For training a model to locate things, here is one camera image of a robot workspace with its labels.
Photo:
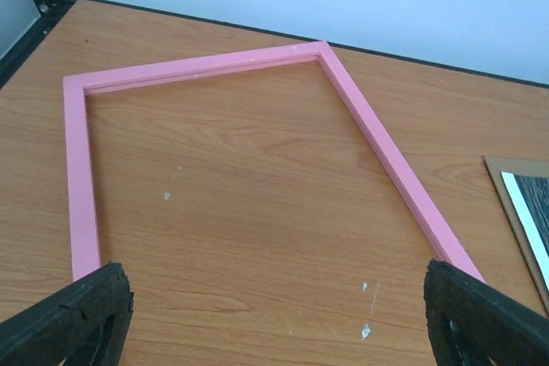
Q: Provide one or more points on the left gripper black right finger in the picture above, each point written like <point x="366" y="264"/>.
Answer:
<point x="471" y="323"/>

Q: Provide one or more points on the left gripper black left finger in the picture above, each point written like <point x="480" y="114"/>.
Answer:
<point x="85" y="323"/>

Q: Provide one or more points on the pink wooden picture frame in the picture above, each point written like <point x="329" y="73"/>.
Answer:
<point x="84" y="232"/>

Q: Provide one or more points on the sunset lake photo print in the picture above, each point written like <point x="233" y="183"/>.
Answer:
<point x="529" y="197"/>

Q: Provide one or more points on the brown frame backing board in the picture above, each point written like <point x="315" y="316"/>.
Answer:
<point x="535" y="168"/>

